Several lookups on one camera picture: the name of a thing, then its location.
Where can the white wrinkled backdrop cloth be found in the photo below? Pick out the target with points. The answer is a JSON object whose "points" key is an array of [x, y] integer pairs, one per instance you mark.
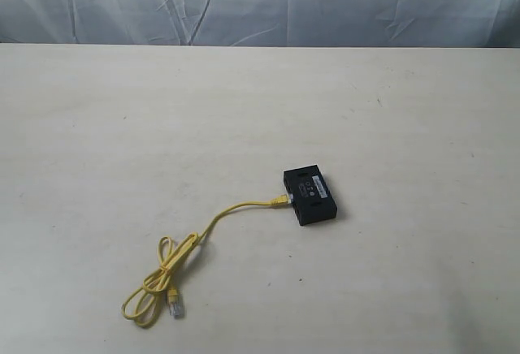
{"points": [[293, 23]]}

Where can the black network switch box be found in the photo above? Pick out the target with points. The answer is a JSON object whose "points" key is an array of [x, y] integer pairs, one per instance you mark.
{"points": [[309, 194]]}

